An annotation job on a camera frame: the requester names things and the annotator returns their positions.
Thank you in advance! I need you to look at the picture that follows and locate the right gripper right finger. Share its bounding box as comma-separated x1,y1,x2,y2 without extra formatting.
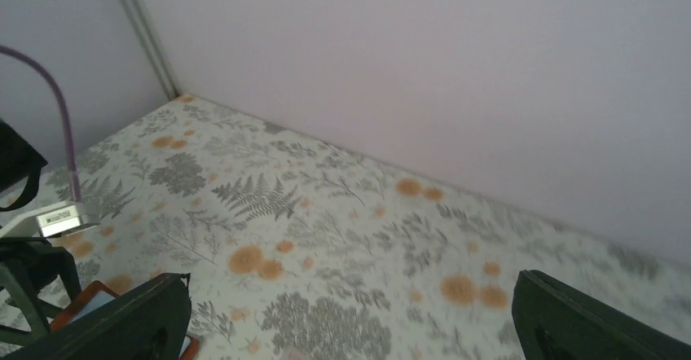
511,270,690,360

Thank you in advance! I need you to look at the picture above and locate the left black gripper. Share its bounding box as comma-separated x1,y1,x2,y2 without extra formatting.
1,239,82,346

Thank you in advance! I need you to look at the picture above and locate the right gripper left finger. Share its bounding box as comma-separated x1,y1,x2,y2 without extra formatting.
6,273,191,359

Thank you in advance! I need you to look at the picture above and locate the brown leather card holder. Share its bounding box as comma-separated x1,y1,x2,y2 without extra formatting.
50,280,200,360

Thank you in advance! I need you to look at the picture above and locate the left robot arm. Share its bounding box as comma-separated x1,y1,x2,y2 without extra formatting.
1,122,81,346

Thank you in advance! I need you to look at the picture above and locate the floral patterned table mat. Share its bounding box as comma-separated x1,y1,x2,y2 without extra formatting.
56,95,690,359

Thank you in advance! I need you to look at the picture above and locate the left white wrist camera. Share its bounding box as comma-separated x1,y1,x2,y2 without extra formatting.
1,201,100,239

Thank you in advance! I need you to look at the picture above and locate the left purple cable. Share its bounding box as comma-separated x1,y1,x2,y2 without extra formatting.
0,43,83,204

